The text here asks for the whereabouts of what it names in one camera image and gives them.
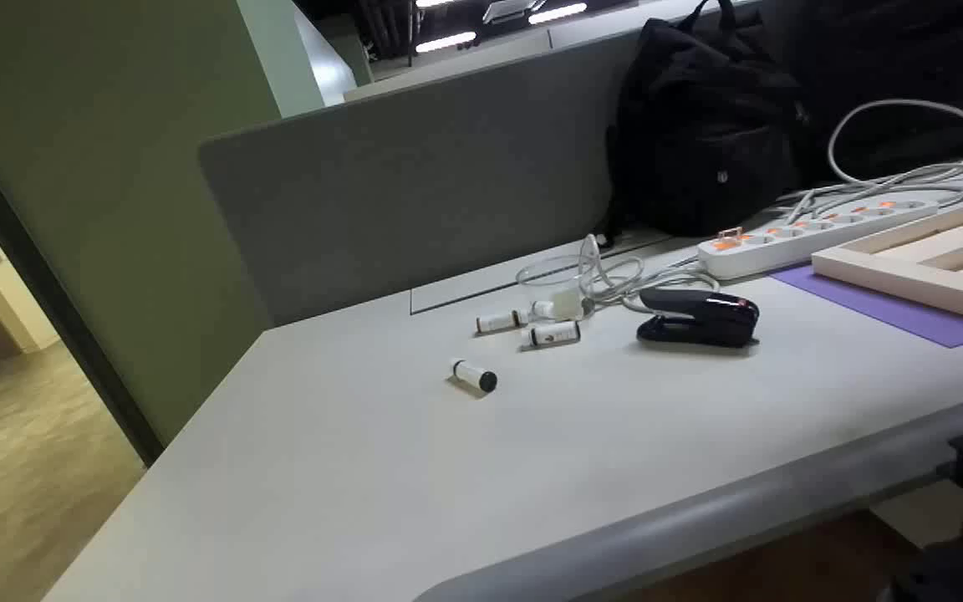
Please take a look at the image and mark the white cylinder black end cap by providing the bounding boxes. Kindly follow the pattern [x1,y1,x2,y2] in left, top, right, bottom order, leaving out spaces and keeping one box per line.
[444,354,500,398]

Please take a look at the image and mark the small white cylinder black bands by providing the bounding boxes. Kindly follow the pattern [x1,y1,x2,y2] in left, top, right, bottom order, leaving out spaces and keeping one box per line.
[526,320,585,351]

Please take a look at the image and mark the grey desk divider panel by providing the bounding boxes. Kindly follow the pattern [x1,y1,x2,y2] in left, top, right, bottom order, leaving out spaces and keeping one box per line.
[197,42,654,327]

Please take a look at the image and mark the black backpack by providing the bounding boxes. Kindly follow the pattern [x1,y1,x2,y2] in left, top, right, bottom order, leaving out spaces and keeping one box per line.
[598,0,819,243]

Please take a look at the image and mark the white power strip orange switches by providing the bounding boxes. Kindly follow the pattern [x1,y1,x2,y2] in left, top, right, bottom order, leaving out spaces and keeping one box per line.
[695,191,963,283]

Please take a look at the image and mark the purple mat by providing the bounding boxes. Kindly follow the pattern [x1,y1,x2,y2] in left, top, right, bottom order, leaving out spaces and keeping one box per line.
[771,260,963,351]

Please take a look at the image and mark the wooden canvas frame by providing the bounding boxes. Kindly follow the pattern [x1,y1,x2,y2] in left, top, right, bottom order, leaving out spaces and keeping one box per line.
[808,198,963,320]

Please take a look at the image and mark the white power cable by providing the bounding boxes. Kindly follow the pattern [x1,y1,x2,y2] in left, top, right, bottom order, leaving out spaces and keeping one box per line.
[776,96,963,228]

